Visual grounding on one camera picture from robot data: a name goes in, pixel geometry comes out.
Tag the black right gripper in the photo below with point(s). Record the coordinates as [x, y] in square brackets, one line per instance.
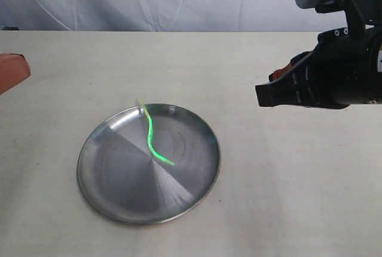
[338, 72]

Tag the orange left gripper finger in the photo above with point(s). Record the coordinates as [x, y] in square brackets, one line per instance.
[14, 70]

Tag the thin green glow stick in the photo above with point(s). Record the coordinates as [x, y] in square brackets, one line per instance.
[150, 133]

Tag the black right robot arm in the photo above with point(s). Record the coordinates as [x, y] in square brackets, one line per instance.
[340, 71]

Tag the white backdrop cloth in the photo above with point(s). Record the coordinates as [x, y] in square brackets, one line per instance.
[166, 16]

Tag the round stainless steel plate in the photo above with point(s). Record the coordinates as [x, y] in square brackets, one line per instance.
[119, 178]

